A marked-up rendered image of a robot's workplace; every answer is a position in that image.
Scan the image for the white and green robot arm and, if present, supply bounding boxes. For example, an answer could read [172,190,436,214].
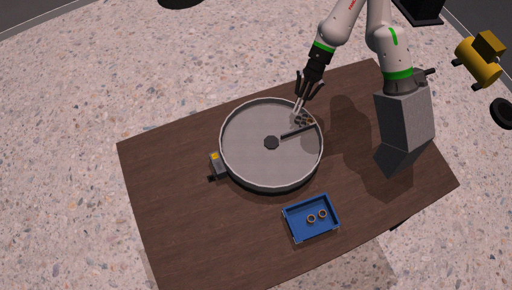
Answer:
[309,0,435,96]

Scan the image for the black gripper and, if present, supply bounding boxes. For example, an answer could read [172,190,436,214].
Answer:
[292,58,326,114]

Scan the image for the blue rectangular tray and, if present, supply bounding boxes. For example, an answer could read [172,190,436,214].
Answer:
[281,193,339,245]

